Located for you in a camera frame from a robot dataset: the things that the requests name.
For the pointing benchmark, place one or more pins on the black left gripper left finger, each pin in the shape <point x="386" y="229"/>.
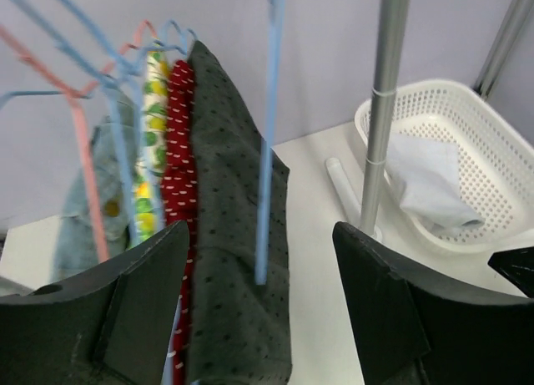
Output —
<point x="110" y="324"/>

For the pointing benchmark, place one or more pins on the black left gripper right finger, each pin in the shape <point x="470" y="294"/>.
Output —
<point x="414" y="325"/>

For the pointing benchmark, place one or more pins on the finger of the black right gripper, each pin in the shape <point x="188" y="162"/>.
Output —
<point x="517" y="266"/>

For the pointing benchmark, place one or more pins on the light blue denim skirt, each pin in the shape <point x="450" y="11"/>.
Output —
<point x="76" y="250"/>

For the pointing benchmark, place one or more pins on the lemon print skirt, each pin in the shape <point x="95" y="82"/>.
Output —
<point x="151" y="118"/>

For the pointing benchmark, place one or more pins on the dark green dotted skirt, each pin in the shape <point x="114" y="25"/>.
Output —
<point x="240" y="331"/>

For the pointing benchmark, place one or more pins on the white skirt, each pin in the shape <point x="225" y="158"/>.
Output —
<point x="425" y="179"/>

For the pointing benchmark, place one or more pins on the red polka dot skirt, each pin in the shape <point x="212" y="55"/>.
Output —
<point x="179" y="190"/>

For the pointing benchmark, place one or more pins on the pink wire hanger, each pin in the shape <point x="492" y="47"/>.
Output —
<point x="72" y="97"/>

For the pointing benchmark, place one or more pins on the white perforated plastic basket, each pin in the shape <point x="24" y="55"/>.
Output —
<point x="495" y="165"/>

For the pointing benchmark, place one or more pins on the metal clothes rack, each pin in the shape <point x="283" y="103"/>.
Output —
<point x="363" y="213"/>

